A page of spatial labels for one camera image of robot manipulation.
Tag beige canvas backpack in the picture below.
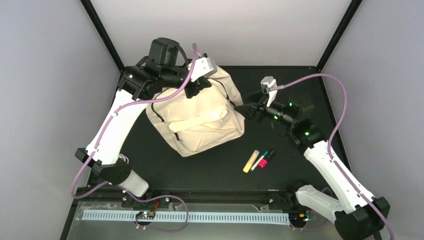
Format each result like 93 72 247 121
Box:
145 67 245 157

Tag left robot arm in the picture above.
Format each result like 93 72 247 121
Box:
75 37 218 197

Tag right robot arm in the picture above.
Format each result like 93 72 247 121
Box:
235 76 395 240

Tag yellow highlighter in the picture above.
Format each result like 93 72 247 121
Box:
242 150 260 173

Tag teal white marker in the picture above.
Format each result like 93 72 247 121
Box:
250 151 269 172

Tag pink black highlighter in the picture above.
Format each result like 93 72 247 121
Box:
258 149 276 168

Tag small circuit board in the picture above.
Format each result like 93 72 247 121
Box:
135 210 156 221

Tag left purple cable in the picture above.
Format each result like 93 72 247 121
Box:
70 43 203 233

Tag purple cable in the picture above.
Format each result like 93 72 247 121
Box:
269 73 396 240
70 43 203 233

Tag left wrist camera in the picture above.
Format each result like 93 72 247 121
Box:
190 53 218 82

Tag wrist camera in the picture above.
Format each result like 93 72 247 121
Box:
190 53 218 82
260 76 277 107

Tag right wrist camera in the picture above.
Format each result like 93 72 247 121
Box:
260 76 277 107

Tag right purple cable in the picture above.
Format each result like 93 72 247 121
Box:
269 73 396 240

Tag black frame rail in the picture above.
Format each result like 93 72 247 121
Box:
60 187 316 240

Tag white charger with cable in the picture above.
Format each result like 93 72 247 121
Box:
118 153 130 164

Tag light blue slotted cable duct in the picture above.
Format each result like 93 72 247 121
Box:
81 209 290 226

